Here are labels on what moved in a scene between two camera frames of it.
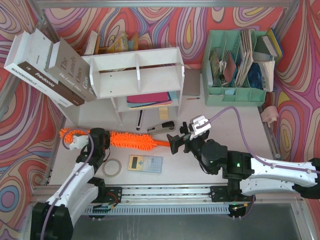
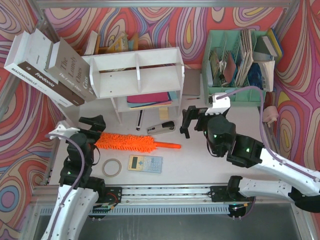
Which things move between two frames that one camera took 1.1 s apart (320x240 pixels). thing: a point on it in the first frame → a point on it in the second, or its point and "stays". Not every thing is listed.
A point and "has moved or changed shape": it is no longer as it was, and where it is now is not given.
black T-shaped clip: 184,129 stays
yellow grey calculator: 145,163 stays
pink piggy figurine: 270,114 stays
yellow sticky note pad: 163,114 stays
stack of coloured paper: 151,100 stays
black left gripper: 99,137 → 90,132
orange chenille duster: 115,137 has moved or changed shape
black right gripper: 185,141 → 194,120
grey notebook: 192,82 stays
